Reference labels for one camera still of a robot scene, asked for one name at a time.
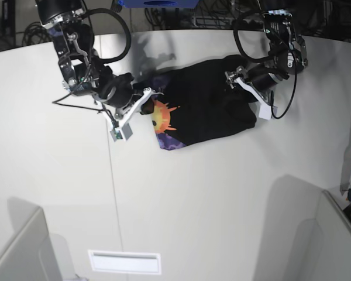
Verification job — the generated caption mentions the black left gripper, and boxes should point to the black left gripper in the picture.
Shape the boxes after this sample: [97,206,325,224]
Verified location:
[225,63,290,106]

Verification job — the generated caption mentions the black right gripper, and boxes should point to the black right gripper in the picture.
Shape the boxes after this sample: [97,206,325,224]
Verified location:
[94,73,163,129]

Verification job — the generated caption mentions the black T-shirt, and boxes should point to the black T-shirt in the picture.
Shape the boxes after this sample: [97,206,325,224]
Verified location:
[140,54,257,152]

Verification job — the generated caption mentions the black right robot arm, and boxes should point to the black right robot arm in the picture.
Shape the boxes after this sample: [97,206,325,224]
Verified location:
[36,1,158,128]

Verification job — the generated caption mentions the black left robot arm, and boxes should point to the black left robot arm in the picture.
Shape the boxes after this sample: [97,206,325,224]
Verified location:
[225,1,308,120]

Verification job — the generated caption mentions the blue box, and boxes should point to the blue box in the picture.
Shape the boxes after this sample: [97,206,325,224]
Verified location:
[117,0,199,9]

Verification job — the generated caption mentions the white slotted table plate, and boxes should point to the white slotted table plate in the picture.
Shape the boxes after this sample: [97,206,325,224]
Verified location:
[88,250,162,275]

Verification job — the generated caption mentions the white right partition panel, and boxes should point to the white right partition panel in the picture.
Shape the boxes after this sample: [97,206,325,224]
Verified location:
[312,191,351,280]

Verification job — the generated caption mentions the white partition panel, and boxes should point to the white partition panel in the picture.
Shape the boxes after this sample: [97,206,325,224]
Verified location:
[312,191,351,280]
[0,207,63,280]

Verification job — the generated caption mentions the white left partition panel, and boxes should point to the white left partition panel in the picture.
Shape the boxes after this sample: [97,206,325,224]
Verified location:
[0,207,63,280]

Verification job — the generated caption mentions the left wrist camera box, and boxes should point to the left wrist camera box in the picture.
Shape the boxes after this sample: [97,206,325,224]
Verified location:
[258,104,278,121]

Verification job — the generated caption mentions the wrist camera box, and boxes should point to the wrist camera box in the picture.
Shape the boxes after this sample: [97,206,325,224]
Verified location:
[258,104,278,121]
[110,124,133,142]

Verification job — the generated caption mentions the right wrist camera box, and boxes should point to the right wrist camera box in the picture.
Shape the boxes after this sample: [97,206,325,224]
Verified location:
[110,124,133,142]

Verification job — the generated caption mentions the grey strap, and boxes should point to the grey strap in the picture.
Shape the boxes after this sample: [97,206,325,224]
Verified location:
[339,116,351,197]

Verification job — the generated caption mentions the coiled black cables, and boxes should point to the coiled black cables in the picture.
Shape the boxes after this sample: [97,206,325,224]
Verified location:
[20,22,53,47]

